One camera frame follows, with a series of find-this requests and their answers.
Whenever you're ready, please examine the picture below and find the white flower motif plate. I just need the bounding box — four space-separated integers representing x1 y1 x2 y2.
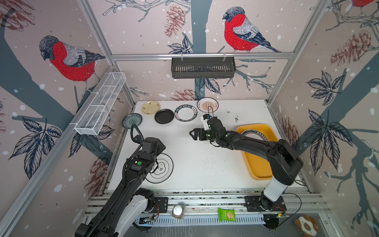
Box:
146 153 174 184

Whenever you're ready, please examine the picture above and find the green rim red ring plate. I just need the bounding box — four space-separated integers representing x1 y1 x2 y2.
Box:
242 129 268 141

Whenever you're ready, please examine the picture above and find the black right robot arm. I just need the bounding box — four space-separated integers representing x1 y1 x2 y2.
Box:
189 115 304 210

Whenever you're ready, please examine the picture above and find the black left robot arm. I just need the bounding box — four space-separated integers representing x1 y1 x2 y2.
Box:
75 137 166 237

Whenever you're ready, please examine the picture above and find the yellow plastic bin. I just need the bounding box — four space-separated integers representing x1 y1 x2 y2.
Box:
237 124 278 180

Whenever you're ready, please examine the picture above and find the far green lettered rim plate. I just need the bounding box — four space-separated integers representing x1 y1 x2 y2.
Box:
174 104 198 122

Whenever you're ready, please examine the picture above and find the far orange sunburst plate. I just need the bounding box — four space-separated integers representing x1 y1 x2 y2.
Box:
197 97 219 113

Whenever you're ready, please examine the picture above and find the small teal patterned plate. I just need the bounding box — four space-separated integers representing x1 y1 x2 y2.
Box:
122 113 143 129

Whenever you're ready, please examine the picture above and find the black small plate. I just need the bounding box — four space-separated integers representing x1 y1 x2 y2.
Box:
155 109 174 124

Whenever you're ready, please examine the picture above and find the yellow small plate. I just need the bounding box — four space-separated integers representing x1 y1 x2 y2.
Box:
141 101 160 115

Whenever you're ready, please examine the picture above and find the small glass jar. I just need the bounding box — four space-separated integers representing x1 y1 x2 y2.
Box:
172 205 185 219

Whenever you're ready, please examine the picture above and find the green snack packet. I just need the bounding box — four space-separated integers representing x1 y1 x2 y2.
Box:
218 208 236 222

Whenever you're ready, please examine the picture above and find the brown white flower toy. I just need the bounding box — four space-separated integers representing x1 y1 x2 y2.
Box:
294 215 320 237

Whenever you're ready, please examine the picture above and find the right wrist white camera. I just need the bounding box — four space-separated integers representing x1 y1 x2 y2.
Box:
201 114 212 125

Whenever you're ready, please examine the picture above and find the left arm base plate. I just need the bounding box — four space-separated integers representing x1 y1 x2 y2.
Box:
148 197 168 213

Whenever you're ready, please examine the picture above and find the black hanging wire basket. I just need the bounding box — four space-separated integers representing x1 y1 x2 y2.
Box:
171 57 236 79

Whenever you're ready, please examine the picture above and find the white wire mesh shelf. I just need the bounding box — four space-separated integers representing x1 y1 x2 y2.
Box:
75 72 126 135

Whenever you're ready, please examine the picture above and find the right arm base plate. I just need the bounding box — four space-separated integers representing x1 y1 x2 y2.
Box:
244 196 287 212

